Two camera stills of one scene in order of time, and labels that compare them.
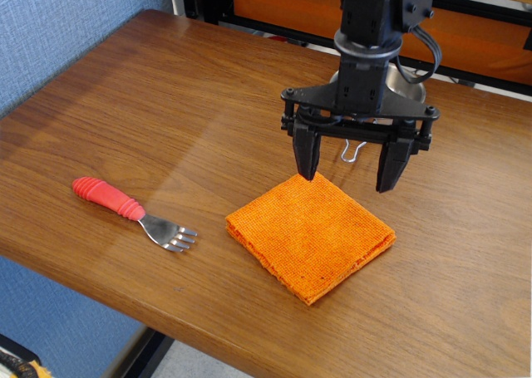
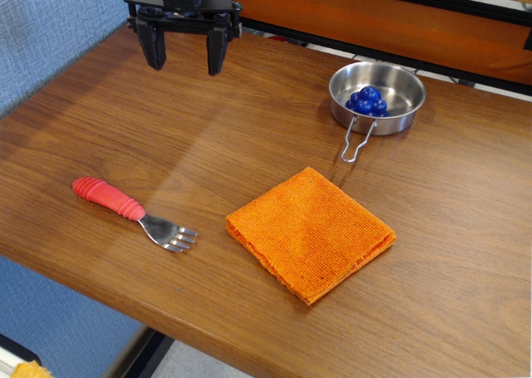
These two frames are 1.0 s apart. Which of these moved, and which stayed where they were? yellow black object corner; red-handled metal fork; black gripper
Moved: black gripper
Stayed: red-handled metal fork; yellow black object corner
